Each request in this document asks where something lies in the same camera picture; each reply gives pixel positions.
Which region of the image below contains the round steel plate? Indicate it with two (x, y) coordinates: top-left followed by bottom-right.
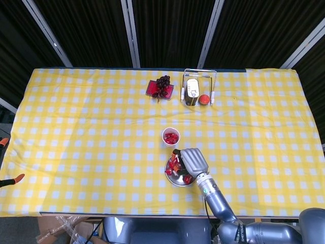
(164, 155), (197, 188)

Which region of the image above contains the dark green gold tin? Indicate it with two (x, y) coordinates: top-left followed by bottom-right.
(184, 78), (200, 107)

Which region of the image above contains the brown cardboard box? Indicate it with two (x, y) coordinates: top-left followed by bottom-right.
(35, 216), (104, 244)

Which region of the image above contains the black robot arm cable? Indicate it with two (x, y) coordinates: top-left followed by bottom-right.
(204, 199), (213, 222)

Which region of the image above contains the white paper cup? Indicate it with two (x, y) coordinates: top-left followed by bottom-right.
(161, 127), (181, 147)

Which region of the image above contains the dark purple grape bunch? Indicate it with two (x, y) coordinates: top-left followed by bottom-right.
(151, 75), (171, 104)

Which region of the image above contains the grey robot torso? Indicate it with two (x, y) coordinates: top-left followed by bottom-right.
(103, 217), (211, 244)

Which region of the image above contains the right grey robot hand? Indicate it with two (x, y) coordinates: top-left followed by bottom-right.
(172, 148), (209, 178)

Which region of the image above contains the white wire rack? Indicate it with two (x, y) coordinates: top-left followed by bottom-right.
(180, 68), (218, 105)

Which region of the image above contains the white metal frame post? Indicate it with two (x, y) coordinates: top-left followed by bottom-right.
(197, 0), (225, 69)
(120, 0), (141, 68)
(21, 0), (74, 68)
(0, 97), (18, 114)
(280, 18), (325, 69)

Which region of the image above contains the black pleated curtain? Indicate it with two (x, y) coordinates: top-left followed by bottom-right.
(0, 0), (325, 145)

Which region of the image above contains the clear plastic packaging film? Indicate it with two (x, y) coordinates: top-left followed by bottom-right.
(48, 216), (86, 244)

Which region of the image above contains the yellow white checked tablecloth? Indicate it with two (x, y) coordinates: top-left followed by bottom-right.
(0, 67), (325, 218)

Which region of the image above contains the red rectangular tray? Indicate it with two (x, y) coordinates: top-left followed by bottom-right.
(145, 80), (175, 100)

